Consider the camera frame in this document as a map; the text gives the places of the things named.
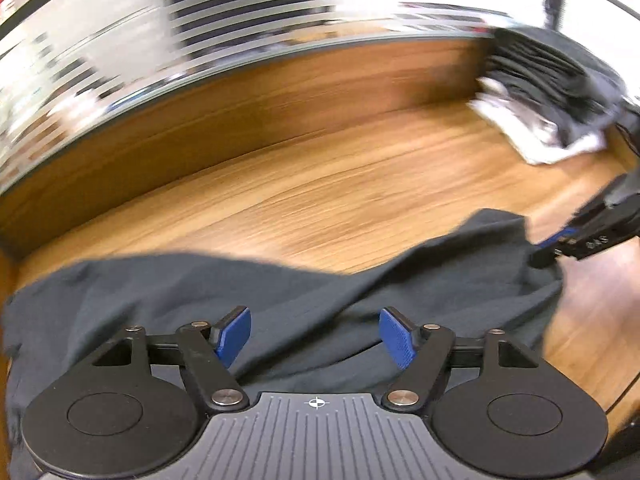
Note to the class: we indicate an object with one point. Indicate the striped frosted glass pane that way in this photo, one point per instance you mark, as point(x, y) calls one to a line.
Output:
point(200, 10)

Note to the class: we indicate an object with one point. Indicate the folded grey pants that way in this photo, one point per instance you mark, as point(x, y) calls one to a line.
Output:
point(545, 75)

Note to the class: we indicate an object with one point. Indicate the dark grey pants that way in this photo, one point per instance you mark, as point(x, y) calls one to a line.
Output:
point(300, 300)

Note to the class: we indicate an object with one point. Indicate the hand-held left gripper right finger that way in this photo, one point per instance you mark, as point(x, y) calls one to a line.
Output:
point(397, 337)

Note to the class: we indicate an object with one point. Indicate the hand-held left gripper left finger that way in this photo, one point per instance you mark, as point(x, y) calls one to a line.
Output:
point(234, 335)

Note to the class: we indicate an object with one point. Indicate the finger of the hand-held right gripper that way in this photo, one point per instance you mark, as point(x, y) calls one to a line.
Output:
point(595, 244)
point(562, 236)

